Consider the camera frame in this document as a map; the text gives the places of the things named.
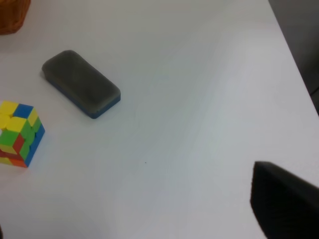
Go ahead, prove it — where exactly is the brown wicker basket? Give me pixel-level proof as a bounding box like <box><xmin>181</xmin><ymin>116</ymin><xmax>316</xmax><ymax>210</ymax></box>
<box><xmin>0</xmin><ymin>0</ymin><xmax>31</xmax><ymax>35</ymax></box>

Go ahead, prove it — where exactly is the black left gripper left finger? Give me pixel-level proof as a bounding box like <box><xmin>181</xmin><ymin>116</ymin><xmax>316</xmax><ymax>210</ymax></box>
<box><xmin>0</xmin><ymin>226</ymin><xmax>3</xmax><ymax>239</ymax></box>

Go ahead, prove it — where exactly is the grey blue whiteboard eraser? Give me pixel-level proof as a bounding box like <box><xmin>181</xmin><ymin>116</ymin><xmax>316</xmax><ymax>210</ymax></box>
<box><xmin>42</xmin><ymin>50</ymin><xmax>121</xmax><ymax>119</ymax></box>

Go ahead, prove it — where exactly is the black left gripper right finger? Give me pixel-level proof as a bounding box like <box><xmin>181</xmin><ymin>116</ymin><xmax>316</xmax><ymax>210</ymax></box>
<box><xmin>250</xmin><ymin>161</ymin><xmax>319</xmax><ymax>239</ymax></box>

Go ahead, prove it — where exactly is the colourful puzzle cube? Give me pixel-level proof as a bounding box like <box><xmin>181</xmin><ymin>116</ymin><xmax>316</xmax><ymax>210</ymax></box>
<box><xmin>0</xmin><ymin>101</ymin><xmax>45</xmax><ymax>168</ymax></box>

